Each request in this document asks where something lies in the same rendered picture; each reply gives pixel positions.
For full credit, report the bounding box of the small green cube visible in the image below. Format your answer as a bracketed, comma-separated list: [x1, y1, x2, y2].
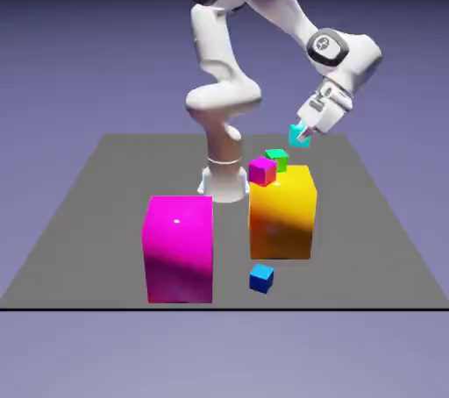
[264, 148, 289, 174]

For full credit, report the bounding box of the small blue cube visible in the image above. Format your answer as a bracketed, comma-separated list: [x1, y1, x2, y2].
[248, 263, 275, 295]

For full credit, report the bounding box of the small magenta cube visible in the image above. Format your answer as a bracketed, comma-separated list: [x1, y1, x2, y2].
[247, 156, 278, 188]

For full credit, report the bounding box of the small cyan cube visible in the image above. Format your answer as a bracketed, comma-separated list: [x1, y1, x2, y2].
[288, 123, 312, 149]

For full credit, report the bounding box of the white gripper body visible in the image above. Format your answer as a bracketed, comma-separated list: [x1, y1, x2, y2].
[296, 86, 353, 135]

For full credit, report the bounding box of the large magenta box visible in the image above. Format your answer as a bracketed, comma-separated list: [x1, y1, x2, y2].
[140, 195, 214, 305]

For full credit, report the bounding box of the large yellow box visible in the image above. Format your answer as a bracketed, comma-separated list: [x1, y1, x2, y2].
[247, 164, 318, 261]

